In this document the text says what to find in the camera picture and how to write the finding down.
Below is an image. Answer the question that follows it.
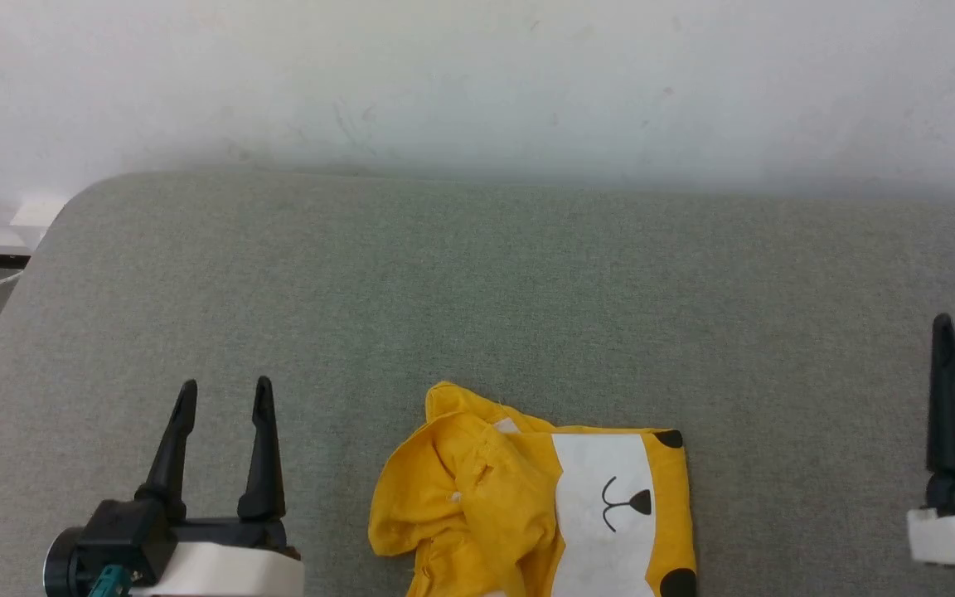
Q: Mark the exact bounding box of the yellow cat face garment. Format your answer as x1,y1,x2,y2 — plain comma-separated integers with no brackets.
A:
367,380,698,597

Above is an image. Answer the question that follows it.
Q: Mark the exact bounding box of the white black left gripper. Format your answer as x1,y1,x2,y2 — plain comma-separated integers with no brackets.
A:
131,376,307,597

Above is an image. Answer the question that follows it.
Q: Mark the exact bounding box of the grey fabric sofa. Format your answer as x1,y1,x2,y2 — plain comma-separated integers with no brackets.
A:
0,170,955,597

